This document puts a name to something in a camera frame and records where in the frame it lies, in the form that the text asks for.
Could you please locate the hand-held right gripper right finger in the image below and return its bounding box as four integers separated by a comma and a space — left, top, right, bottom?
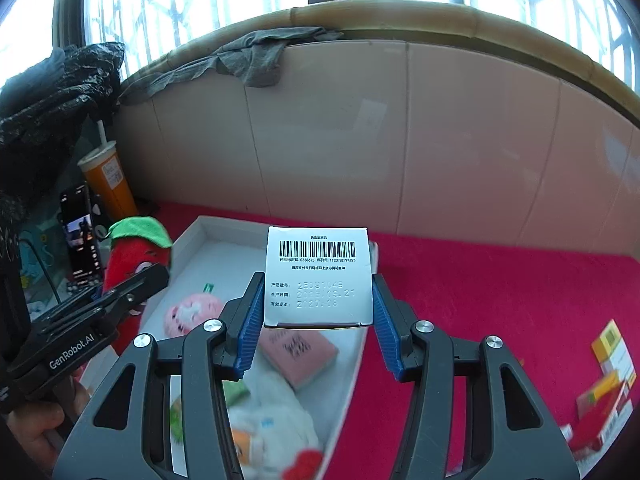
370, 273, 579, 480

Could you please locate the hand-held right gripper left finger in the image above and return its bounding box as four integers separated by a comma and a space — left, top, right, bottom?
50, 271, 267, 480

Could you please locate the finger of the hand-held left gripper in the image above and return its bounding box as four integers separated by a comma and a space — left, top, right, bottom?
92, 262, 171, 319

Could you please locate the red chili plush toy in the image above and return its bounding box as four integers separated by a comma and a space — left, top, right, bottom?
102, 216, 173, 356

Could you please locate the pink plush toy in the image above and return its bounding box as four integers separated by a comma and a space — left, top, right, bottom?
164, 294, 224, 337

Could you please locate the pink tissue pack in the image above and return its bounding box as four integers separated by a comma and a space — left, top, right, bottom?
259, 329, 340, 391

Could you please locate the white cardboard box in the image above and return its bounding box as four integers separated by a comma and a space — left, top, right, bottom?
80, 215, 381, 480

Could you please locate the white medicine box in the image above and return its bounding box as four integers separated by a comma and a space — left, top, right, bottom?
263, 225, 376, 331

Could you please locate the white plush toy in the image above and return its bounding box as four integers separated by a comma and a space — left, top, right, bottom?
227, 375, 326, 480

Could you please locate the orange box with green print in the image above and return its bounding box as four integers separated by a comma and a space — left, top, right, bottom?
575, 374, 632, 423

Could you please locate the yellow and white box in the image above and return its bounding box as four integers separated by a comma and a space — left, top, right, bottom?
590, 319, 632, 376

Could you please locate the person's left hand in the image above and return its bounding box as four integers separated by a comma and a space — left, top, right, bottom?
7, 384, 77, 469

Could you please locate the black smartphone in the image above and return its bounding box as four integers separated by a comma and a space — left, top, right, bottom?
60, 184, 104, 281

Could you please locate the red table cloth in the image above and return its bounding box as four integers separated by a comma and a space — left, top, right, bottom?
75, 200, 640, 480

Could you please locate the orange drink cup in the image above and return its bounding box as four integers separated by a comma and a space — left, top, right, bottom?
77, 121, 139, 221

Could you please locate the black plastic bag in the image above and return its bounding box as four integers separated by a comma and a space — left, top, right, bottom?
0, 42, 126, 201

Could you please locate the red box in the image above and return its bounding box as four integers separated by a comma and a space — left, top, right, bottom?
559, 407, 631, 461

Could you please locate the grey cloth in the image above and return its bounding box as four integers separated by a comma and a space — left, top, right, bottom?
119, 26, 346, 107

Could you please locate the window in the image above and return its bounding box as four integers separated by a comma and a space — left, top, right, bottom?
0, 0, 640, 126

